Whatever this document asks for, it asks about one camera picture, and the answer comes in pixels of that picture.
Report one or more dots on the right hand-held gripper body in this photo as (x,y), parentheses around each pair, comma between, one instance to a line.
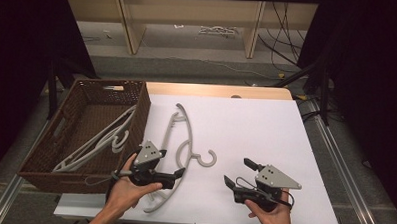
(274,178)

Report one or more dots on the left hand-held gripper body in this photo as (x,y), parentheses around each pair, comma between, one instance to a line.
(148,153)

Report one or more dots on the grey plastic clothes hanger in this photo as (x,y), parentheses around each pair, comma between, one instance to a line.
(190,138)
(95,144)
(85,156)

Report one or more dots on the brown wicker basket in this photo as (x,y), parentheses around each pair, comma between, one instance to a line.
(86,114)

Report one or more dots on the person's right hand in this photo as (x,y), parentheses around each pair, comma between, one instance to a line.
(276,219)

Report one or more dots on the person's left hand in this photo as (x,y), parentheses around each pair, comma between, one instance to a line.
(125,192)

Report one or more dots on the white table sheet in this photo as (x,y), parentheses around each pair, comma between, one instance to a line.
(252,134)

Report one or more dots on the black metal stand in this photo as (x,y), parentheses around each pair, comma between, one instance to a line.
(52,93)
(324,96)

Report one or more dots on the beige wooden shelf unit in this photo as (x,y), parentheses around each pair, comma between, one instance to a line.
(132,33)

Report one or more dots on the small white floor scrap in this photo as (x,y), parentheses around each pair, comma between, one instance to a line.
(178,26)

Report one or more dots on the white plastic floor object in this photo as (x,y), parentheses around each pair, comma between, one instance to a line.
(217,30)

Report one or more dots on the dark curtain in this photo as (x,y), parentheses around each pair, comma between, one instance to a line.
(371,64)
(21,52)

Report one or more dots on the silver metal floor rail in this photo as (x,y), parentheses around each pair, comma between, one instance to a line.
(344,170)
(8,192)

